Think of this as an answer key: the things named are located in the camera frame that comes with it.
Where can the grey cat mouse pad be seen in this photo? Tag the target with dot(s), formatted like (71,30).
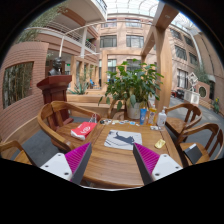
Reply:
(122,139)

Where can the red wooden pedestal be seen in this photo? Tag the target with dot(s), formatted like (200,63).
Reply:
(54,88)

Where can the white abstract sculpture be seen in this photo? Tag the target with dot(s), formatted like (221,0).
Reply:
(191,95)

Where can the dark bust statue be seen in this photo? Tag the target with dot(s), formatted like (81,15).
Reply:
(57,65)

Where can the wooden armchair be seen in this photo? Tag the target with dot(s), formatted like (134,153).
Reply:
(177,125)
(51,122)
(208,137)

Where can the wooden armchair near right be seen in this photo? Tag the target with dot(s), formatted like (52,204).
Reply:
(208,137)

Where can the wooden armchair far right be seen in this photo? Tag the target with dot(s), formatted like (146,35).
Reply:
(177,125)

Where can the blue bottle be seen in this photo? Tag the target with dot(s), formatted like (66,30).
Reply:
(142,115)

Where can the wooden chair bottom left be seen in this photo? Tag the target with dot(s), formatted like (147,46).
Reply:
(12,150)

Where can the black notebook on chair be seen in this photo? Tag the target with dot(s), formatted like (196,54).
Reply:
(193,153)

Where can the yellow orange bottle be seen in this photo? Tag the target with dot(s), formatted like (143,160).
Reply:
(151,116)

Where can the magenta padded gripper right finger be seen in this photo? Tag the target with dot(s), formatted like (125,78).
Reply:
(153,166)

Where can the white pump dispenser bottle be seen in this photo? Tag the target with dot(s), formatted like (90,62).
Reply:
(161,118)

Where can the wooden armchair left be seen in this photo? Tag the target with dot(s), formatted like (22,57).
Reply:
(51,122)

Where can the wooden pergola post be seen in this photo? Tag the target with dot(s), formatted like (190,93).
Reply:
(157,36)

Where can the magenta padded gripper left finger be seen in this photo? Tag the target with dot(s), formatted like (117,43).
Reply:
(70,166)

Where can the potted green plant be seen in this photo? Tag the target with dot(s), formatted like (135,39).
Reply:
(132,88)

